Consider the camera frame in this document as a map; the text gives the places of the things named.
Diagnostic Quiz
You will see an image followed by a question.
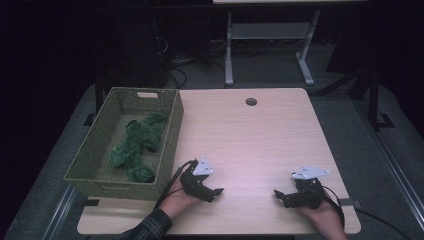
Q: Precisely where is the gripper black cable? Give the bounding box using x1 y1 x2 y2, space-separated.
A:
153 159 198 210
321 185 346 229

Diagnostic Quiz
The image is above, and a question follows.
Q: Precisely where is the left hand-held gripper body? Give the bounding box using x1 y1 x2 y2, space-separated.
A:
179 157 214 201

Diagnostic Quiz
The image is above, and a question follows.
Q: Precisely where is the black floor cable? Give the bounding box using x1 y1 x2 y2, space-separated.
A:
353 208 414 240

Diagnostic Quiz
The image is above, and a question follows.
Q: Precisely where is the green plush pet hoodie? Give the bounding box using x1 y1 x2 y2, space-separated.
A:
109 113 169 184

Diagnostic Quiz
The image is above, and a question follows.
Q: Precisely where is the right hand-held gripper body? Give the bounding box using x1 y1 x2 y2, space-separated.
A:
291 165 331 210

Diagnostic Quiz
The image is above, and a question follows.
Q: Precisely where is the person's right hand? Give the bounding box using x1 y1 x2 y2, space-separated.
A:
298 199 346 234

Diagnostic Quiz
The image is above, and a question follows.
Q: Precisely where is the tangle of floor cables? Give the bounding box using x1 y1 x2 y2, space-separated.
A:
153 36 228 89

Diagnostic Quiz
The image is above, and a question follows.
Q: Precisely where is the aluminium floor rail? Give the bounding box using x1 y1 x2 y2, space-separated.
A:
41 184 79 240
353 99 424 221

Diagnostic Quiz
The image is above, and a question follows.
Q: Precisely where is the dark cabinet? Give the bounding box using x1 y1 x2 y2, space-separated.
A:
99 13 168 89

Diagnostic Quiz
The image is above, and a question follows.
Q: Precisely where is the grey metal-legged desk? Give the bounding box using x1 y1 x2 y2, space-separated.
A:
212 0 369 87

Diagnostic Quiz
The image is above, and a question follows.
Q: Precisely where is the black metal stand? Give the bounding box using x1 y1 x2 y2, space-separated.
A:
313 63 396 131

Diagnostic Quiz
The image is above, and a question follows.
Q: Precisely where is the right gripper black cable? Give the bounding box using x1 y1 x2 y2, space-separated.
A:
321 185 346 229

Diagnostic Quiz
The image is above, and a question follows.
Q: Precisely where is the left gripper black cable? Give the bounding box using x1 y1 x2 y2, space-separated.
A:
153 159 198 210

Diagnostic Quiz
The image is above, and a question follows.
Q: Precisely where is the person's left hand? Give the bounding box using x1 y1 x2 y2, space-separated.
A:
159 185 203 219

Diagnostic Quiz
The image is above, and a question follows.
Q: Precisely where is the green woven basket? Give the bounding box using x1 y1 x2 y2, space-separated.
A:
63 87 185 202

